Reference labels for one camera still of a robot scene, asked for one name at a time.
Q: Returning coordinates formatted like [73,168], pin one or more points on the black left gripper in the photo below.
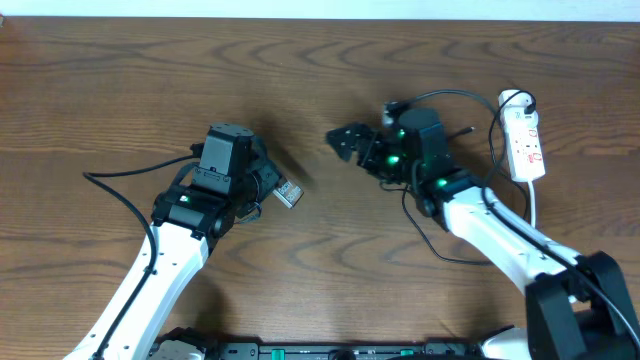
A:
[272,170]

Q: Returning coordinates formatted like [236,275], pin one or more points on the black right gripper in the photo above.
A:
[368,158]

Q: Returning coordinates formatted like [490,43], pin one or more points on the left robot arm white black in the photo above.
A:
[223,182]

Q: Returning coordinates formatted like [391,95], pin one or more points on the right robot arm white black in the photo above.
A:
[577,307]

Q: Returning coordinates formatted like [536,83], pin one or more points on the white power strip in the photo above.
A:
[520,119]

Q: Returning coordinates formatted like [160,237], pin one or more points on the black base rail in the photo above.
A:
[340,351]

